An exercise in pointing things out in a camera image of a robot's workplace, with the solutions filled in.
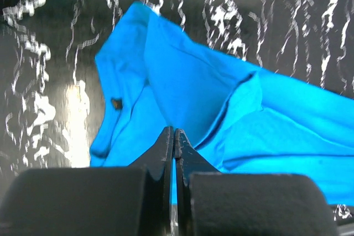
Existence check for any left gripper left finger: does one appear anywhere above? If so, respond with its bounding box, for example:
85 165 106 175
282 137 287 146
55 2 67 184
1 127 174 235

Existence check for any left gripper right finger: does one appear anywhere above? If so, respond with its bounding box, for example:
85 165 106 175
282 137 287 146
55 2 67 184
174 129 338 235

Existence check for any blue t shirt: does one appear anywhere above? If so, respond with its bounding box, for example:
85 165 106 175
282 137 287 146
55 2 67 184
90 2 353 206

